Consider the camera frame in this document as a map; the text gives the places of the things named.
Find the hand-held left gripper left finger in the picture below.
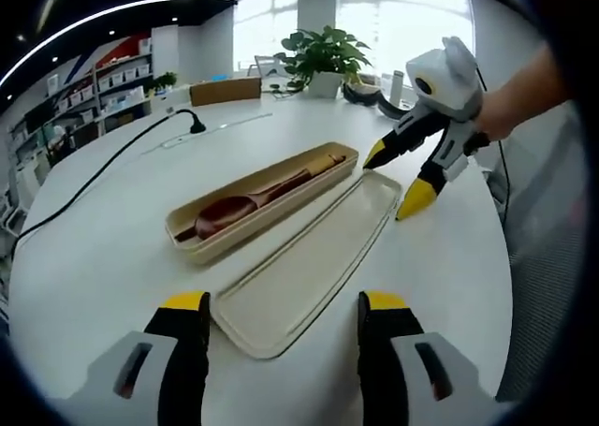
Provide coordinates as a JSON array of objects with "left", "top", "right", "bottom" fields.
[{"left": 86, "top": 290, "right": 212, "bottom": 426}]

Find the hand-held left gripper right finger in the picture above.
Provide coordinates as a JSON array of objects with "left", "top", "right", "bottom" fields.
[{"left": 358, "top": 290, "right": 493, "bottom": 426}]

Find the beige cutlery case base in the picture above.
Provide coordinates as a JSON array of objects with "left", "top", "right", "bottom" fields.
[{"left": 164, "top": 140, "right": 360, "bottom": 266}]

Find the beige cutlery case lid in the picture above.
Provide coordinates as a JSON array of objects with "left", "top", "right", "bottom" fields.
[{"left": 212, "top": 169, "right": 403, "bottom": 361}]

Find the brown wooden spoon utensil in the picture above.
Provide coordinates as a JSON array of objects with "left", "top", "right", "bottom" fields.
[{"left": 193, "top": 156, "right": 339, "bottom": 241}]

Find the person's right hand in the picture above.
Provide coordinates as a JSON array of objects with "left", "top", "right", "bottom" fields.
[{"left": 476, "top": 88, "right": 521, "bottom": 141}]

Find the black headset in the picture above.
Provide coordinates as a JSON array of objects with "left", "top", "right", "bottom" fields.
[{"left": 343, "top": 81, "right": 414, "bottom": 119}]

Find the large potted green plant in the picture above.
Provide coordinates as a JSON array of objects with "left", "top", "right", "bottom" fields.
[{"left": 272, "top": 24, "right": 374, "bottom": 100}]

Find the brown cardboard box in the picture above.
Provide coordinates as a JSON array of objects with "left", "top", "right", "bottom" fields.
[{"left": 188, "top": 75, "right": 263, "bottom": 108}]

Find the small potted plant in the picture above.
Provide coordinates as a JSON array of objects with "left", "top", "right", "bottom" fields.
[{"left": 148, "top": 70, "right": 180, "bottom": 95}]

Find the storage shelving unit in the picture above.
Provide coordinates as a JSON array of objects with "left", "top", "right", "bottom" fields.
[{"left": 7, "top": 31, "right": 154, "bottom": 152}]

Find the curved ceiling light strip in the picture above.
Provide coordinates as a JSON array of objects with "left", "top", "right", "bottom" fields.
[{"left": 0, "top": 0, "right": 233, "bottom": 86}]

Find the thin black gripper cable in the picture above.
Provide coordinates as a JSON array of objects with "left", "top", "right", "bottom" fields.
[{"left": 472, "top": 63, "right": 514, "bottom": 222}]

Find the black power cable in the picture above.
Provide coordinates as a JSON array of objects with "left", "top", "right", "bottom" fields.
[{"left": 11, "top": 108, "right": 208, "bottom": 255}]

